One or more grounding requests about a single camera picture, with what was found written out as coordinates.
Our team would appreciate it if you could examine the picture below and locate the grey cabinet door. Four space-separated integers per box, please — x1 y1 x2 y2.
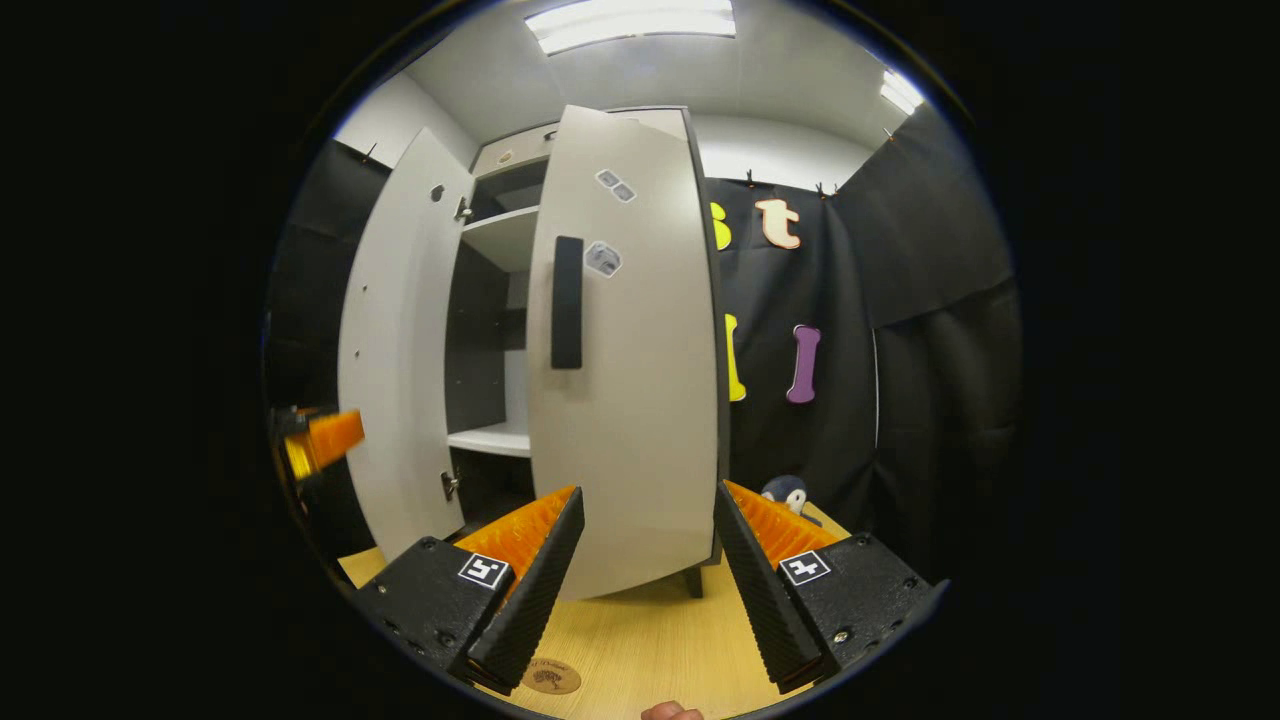
337 127 477 563
526 104 723 601

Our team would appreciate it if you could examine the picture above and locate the long ceiling light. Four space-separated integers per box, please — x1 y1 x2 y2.
525 0 738 57

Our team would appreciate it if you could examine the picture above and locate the black door handle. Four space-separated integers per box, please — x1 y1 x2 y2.
551 236 585 371

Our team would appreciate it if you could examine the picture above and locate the grey cabinet shelf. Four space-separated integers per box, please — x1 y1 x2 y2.
447 421 533 460
460 205 542 274

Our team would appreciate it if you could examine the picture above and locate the grey cabinet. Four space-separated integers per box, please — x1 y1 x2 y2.
443 106 733 601

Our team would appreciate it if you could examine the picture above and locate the round brown coaster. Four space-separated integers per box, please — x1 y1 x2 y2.
520 658 583 696

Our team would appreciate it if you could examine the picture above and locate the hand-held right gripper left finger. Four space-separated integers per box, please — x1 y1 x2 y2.
350 485 587 696

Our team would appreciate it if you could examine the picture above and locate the small ceiling light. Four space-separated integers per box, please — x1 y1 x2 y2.
880 68 927 117

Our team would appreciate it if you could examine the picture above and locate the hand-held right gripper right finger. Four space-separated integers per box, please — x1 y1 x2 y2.
713 480 949 696

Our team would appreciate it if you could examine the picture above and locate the black backdrop cloth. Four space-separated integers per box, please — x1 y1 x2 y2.
262 140 393 561
705 100 1023 588

